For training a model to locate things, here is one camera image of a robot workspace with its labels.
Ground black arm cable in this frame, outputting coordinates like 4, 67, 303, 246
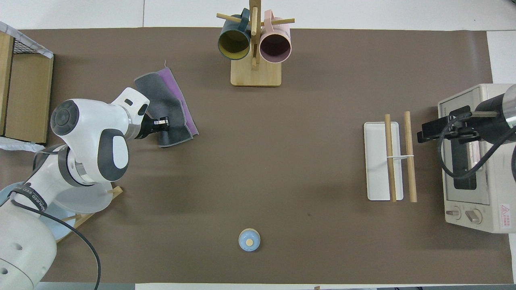
437, 111, 516, 180
8, 197, 101, 290

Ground white crumpled sheet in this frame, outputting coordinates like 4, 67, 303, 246
0, 137, 46, 153

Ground white towel rack wooden bars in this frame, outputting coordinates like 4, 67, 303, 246
364, 111, 418, 203

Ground brown table mat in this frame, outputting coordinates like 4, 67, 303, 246
0, 27, 514, 284

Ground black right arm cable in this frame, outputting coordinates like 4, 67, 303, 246
437, 111, 516, 180

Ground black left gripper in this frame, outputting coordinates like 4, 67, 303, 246
135, 116, 173, 139

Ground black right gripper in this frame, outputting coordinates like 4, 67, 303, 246
417, 95, 508, 143

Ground wooden mug tree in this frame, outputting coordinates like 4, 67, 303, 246
216, 0, 295, 87

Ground beige toaster oven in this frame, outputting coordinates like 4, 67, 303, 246
438, 83, 516, 234

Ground grey plate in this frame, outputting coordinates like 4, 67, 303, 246
48, 181, 114, 214

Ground wooden plate rack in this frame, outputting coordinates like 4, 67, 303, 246
54, 185, 123, 244

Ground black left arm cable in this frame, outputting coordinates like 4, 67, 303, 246
8, 197, 101, 290

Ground light blue plate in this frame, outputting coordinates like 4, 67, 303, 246
0, 183, 76, 242

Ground blue service bell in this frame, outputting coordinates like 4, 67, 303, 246
238, 228, 261, 253

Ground black wire basket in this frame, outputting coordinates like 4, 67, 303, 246
12, 36, 39, 55

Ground pink mug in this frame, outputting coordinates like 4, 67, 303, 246
259, 10, 292, 64

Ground white marbled sheet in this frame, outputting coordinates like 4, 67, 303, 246
0, 21, 54, 59

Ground dark teal mug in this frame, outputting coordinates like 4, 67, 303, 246
218, 8, 252, 61

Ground purple and grey towel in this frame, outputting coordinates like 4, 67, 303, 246
134, 60, 199, 148

